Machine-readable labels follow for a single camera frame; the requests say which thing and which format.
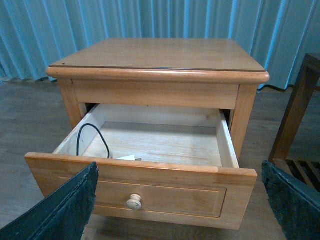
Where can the light blue curtain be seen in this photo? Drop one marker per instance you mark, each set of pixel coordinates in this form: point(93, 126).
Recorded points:
point(276, 33)

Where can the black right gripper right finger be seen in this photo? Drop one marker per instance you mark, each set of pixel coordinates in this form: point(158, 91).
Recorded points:
point(295, 205)

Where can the white charger adapter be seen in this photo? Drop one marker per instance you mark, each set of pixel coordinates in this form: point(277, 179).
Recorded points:
point(129, 158)

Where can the dark wooden shelf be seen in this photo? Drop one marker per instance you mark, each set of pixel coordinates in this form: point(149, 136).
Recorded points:
point(303, 90)

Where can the wooden nightstand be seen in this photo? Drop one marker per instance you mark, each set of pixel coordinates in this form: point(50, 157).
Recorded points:
point(171, 72)

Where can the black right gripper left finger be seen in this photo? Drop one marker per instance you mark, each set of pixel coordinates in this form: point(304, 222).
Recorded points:
point(62, 215)

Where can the wooden drawer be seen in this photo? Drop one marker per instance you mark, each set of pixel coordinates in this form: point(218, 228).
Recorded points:
point(189, 173)

